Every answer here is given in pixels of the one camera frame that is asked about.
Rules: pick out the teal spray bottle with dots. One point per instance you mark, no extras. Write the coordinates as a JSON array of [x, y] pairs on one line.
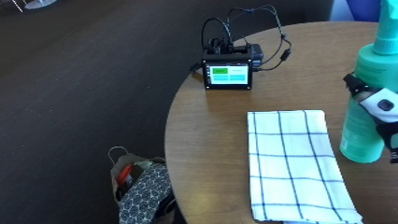
[[369, 68]]

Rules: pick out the white blue checked cloth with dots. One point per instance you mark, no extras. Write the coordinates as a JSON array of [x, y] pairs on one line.
[[291, 161]]

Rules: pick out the blue chair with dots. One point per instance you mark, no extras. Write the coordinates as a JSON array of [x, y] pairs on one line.
[[361, 9]]

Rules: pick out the dark battery pack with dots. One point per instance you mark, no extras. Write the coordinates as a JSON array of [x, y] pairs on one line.
[[257, 54]]

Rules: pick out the black box with touchscreen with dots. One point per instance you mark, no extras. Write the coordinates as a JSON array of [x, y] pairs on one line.
[[228, 74]]

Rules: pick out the patterned fabric pouch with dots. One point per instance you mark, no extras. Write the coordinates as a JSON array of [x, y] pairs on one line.
[[146, 193]]

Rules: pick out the brown paper bag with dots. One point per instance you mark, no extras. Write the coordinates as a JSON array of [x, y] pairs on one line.
[[120, 161]]

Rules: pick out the red item in bag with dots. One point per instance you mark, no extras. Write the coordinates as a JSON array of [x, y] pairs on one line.
[[124, 174]]

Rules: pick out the white chair base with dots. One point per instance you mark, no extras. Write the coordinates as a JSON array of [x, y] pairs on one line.
[[38, 3]]

